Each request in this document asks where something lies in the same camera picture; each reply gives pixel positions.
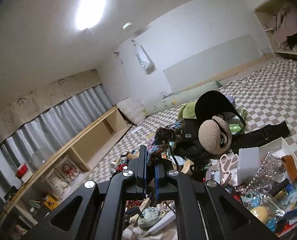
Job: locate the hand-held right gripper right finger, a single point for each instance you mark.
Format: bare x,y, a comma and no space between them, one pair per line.
156,177

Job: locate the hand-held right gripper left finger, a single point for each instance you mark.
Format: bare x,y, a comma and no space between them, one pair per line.
142,170

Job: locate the multicolour crocheted knit piece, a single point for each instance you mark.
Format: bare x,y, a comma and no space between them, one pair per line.
163,135

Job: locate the white storage container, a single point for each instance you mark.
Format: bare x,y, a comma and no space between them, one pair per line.
283,142

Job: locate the pile of lighters and pens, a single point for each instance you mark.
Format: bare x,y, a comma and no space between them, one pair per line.
123,165

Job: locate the white spiral notebook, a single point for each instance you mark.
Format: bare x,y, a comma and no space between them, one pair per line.
166,221

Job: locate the black bag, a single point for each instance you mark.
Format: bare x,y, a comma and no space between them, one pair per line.
188,142

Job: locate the white fluffy pillow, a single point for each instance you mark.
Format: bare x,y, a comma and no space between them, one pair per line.
131,111

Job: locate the wooden low shelf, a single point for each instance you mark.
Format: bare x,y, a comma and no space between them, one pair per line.
88,142

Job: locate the beige fleece hat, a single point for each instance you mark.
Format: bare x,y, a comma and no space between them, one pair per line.
211,137

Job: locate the pink scissors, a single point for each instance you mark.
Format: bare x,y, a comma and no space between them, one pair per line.
223,165

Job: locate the green bolster roll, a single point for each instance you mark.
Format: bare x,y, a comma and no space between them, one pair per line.
163,105

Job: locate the green cloth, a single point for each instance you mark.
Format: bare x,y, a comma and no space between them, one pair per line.
187,111

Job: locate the doll in display box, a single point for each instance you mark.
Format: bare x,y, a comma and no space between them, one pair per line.
68,168

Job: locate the white figurine in display box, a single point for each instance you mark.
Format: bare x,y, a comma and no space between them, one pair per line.
57,183

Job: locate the grey curtain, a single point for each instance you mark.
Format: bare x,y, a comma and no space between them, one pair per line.
51,122

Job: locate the crystal bead tiara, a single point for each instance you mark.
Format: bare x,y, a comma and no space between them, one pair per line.
267,170

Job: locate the black trousers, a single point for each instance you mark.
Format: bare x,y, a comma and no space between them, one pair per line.
263,133

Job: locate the clear plastic bag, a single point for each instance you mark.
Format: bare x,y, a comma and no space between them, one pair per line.
273,202

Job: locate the red box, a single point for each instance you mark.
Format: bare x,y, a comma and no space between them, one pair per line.
22,171

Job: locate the beige curtain valance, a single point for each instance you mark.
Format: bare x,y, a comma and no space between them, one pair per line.
38,97

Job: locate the checkered blanket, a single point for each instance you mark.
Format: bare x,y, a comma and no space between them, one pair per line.
263,100

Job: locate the white smoke detector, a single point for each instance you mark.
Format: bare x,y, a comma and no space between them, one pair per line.
127,25

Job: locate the ceiling light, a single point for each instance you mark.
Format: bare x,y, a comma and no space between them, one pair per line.
93,5

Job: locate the heap of clothes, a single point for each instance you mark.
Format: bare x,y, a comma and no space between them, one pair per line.
286,27

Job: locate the wooden closet shelf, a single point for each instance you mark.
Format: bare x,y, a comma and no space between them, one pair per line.
266,7

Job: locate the white wall air conditioner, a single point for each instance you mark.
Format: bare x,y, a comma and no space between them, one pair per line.
142,57

